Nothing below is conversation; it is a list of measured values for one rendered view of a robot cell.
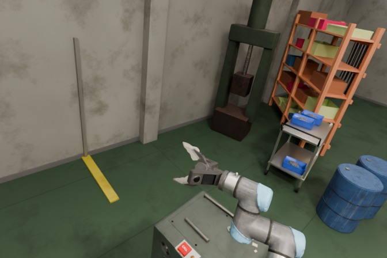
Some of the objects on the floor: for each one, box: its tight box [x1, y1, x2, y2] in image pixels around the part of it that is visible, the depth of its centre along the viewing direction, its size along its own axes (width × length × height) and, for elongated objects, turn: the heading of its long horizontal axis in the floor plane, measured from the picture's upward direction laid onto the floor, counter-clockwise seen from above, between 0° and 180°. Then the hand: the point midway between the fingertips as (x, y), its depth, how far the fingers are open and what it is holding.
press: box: [211, 0, 280, 142], centre depth 452 cm, size 74×92×285 cm
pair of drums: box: [316, 155, 387, 233], centre depth 330 cm, size 66×108×80 cm, turn 117°
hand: (176, 160), depth 88 cm, fingers open, 14 cm apart
